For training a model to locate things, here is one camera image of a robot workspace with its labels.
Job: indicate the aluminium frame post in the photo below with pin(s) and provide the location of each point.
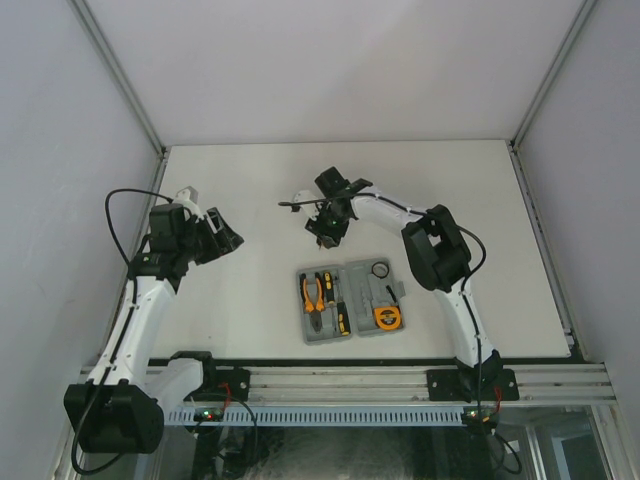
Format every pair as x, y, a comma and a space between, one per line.
98, 39
555, 68

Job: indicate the grey plastic tool case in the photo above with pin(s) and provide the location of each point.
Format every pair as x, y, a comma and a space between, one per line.
355, 285

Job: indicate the right aluminium frame post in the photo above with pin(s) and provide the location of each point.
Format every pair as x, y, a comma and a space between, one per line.
555, 68

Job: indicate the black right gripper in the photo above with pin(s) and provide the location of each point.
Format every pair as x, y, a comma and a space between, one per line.
318, 226

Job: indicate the aluminium front rail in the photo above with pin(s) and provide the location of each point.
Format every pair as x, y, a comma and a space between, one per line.
538, 385

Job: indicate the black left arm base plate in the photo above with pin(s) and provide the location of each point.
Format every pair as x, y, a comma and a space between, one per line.
220, 384

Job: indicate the short yellow black screwdriver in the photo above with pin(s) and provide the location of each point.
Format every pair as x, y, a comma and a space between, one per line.
343, 319

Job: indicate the orange hex key set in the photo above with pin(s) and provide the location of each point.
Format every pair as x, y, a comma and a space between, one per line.
323, 244

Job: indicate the long black yellow screwdriver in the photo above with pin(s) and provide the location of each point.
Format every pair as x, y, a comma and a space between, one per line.
328, 288

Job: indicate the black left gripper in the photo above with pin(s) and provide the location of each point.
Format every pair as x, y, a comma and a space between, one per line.
223, 242

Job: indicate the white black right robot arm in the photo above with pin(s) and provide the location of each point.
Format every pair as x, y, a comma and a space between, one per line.
442, 256

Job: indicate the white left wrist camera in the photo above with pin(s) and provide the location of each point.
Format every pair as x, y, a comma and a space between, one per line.
187, 197

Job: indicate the left aluminium frame post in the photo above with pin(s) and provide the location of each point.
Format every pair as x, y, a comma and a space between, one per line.
98, 39

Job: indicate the black electrical tape roll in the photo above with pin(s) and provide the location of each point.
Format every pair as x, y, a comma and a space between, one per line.
380, 269

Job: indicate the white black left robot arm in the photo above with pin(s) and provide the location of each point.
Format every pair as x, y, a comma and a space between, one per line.
116, 410

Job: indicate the orange tape measure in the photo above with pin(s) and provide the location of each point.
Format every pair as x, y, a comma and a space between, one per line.
388, 317

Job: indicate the grey slotted cable duct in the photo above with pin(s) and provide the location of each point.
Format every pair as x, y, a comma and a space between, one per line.
306, 416

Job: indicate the orange black pliers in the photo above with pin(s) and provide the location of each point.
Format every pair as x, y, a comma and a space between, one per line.
312, 293

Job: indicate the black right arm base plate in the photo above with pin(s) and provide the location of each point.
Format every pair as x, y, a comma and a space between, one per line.
447, 385

